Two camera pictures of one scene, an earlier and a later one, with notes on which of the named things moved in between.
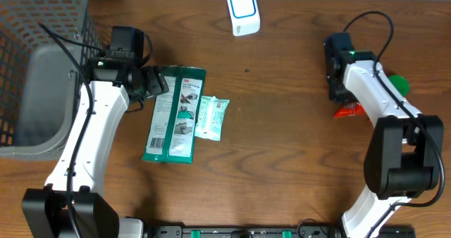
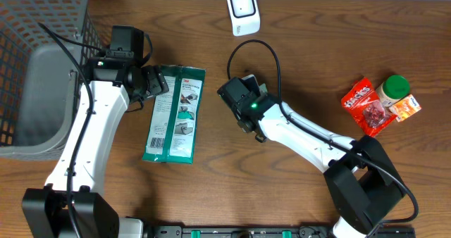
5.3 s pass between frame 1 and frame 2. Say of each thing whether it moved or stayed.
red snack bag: moved
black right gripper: moved
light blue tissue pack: moved
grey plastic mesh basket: stayed
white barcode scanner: stayed
